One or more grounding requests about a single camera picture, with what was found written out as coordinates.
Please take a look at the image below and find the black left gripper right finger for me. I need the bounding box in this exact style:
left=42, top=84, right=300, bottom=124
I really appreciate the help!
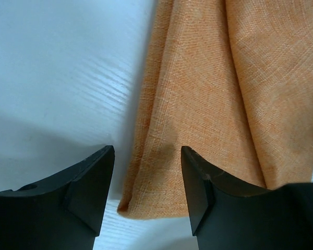
left=181, top=146, right=313, bottom=249

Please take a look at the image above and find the orange cloth placemat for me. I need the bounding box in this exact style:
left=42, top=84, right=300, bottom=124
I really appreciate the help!
left=117, top=1, right=313, bottom=219

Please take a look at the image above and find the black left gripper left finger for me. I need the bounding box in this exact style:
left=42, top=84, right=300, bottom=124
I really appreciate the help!
left=0, top=146, right=114, bottom=249

